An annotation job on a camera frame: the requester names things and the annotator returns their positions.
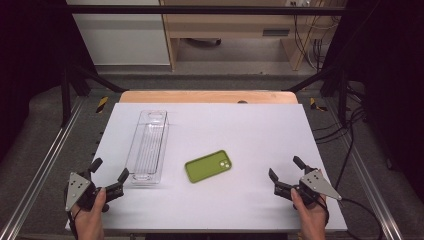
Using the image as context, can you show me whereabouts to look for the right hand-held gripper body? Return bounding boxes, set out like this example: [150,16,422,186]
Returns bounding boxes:
[273,167,343,207]

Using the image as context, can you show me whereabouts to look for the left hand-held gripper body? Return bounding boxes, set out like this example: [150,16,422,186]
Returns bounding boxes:
[64,169,126,214]

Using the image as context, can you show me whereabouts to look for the clear plastic tray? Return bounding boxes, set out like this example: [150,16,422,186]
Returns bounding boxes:
[124,109,170,186]

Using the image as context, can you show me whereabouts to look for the green phone case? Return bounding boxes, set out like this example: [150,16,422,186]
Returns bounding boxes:
[184,149,233,184]

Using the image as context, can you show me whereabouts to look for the person's right hand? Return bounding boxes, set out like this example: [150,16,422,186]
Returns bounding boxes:
[290,188,330,240]

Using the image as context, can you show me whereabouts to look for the person's left hand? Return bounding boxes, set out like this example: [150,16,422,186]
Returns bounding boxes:
[71,187,108,240]

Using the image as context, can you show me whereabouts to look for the yellow black tape piece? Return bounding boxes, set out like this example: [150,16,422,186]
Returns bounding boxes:
[95,96,110,115]
[309,97,328,113]

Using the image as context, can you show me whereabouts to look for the white cabinet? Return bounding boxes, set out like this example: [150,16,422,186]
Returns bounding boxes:
[65,0,172,67]

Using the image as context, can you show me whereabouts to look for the grey desk label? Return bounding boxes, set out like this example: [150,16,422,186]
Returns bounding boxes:
[262,28,291,37]

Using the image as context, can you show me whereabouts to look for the black curtain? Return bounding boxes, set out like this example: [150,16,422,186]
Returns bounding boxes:
[322,0,424,204]
[0,0,98,164]

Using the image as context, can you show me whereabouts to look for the light wooden desk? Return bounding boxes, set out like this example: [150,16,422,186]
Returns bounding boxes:
[159,0,348,72]

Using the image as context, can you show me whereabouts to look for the white power strip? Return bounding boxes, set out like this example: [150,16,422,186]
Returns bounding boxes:
[285,0,312,8]

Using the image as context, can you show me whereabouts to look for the aluminium rail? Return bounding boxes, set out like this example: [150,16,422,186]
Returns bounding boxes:
[0,96,85,240]
[323,97,405,240]

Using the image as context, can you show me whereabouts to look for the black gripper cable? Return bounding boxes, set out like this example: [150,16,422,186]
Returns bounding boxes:
[339,197,385,240]

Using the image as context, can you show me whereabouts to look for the black floor cables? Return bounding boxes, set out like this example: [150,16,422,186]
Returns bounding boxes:
[312,85,368,191]

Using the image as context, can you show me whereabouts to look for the black frame strut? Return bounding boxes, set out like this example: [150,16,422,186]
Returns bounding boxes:
[59,61,129,128]
[282,64,351,126]

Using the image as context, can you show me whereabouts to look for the bundle of black cables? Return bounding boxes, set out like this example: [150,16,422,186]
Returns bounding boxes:
[292,5,336,72]

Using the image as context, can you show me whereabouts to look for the black horizontal frame bar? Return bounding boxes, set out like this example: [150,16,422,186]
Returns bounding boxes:
[65,4,349,16]

